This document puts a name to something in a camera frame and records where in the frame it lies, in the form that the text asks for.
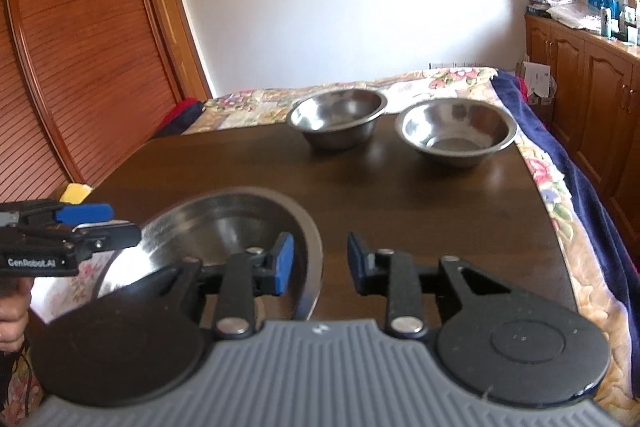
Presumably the floral cloth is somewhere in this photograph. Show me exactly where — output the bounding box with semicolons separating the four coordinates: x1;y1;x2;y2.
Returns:
9;346;49;414

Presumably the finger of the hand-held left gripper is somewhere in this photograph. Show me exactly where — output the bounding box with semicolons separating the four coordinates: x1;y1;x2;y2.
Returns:
72;223;143;258
49;202;115;225

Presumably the red cloth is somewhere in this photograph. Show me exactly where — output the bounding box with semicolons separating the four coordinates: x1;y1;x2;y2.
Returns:
160;98;205;130

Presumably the floral bedspread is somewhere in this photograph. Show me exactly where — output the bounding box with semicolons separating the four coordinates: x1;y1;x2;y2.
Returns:
182;66;640;427

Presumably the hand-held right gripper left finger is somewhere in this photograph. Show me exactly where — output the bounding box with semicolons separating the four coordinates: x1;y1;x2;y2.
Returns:
129;232;295;341

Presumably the clear plastic bag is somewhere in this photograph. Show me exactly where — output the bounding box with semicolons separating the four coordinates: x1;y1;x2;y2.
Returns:
547;0;606;30

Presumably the wooden cabinet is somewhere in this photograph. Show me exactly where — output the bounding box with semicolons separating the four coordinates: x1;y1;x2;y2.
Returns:
524;14;640;259

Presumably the yellow cushion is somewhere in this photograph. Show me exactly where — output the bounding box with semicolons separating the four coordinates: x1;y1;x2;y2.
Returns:
59;183;94;204

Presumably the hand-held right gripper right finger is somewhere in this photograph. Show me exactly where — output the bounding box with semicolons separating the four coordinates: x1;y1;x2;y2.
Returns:
347;232;511;339

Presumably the wooden wardrobe side panel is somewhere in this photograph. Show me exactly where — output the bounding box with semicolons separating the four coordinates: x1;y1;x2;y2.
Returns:
137;0;214;101

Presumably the person's left hand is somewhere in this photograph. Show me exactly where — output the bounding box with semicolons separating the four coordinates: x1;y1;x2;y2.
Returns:
0;289;31;353

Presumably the wooden louvered wardrobe door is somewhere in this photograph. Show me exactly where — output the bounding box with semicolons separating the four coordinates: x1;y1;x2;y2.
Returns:
0;21;72;204
4;0;211;186

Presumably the large stainless steel bowl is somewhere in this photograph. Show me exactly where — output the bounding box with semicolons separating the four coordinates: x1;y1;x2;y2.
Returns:
97;187;325;324

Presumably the white floral square plate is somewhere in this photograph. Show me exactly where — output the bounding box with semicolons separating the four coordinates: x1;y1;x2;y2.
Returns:
30;222;147;326

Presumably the navy blue blanket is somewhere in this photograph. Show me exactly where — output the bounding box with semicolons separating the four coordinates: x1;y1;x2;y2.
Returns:
492;69;640;294

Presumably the cardboard box with white paper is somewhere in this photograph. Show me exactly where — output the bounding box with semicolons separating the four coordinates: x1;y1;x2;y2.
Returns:
516;61;557;108

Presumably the dark blue cloth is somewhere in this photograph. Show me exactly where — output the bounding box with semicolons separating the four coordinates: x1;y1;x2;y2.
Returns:
149;119;202;141

